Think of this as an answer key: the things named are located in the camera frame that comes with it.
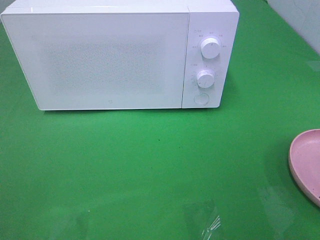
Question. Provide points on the round door release button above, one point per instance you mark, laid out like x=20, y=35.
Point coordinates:
x=201, y=99

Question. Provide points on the white round knob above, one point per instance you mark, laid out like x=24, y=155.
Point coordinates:
x=210, y=47
x=205, y=78

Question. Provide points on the white microwave door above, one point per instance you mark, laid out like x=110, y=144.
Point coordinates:
x=101, y=61

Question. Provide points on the pink round plate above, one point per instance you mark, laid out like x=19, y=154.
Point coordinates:
x=304, y=163

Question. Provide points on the white microwave oven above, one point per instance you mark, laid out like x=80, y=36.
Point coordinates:
x=206, y=18

